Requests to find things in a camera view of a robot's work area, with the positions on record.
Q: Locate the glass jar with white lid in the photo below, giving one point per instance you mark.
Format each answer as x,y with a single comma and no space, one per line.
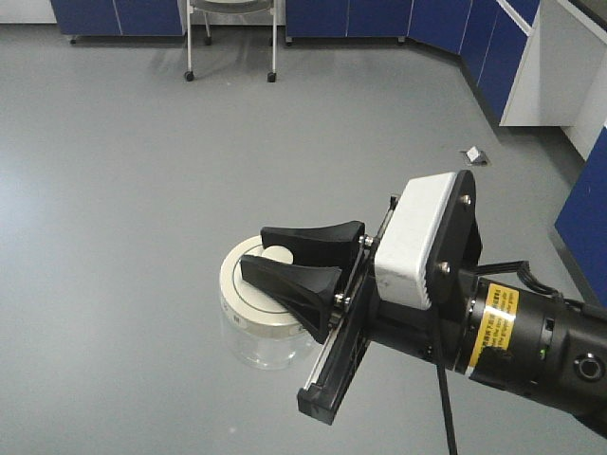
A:
257,328

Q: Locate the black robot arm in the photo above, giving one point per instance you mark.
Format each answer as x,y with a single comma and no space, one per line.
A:
521,336

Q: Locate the floor outlet box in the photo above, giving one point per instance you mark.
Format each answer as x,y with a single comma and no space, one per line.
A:
475,157

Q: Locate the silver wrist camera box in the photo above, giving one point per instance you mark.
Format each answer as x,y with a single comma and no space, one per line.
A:
430,234

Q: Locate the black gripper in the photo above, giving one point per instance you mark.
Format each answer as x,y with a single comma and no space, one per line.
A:
308,294

